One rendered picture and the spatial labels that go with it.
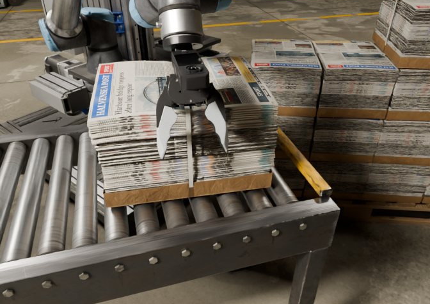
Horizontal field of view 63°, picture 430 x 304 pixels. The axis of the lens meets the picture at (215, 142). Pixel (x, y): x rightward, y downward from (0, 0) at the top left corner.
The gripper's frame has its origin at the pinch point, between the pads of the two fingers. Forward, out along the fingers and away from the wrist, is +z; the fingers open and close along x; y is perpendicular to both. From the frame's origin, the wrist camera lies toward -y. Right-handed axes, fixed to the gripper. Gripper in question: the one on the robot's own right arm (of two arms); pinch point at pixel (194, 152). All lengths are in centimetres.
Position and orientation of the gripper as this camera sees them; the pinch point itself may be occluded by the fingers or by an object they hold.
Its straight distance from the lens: 61.9
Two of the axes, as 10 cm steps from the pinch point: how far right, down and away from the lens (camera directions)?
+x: -9.8, 1.0, -1.6
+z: 0.9, 9.9, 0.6
